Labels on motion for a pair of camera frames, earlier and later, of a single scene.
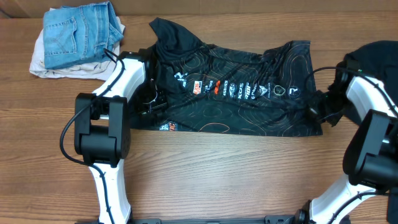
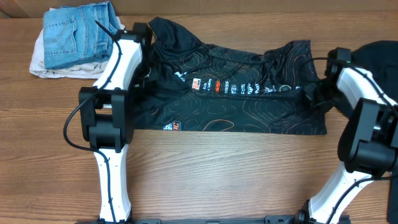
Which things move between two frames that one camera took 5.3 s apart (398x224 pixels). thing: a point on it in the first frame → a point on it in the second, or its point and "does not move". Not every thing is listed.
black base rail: [283, 219] does not move
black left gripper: [152, 110] → [138, 84]
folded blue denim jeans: [80, 33] does not move
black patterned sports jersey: [209, 89] does not move
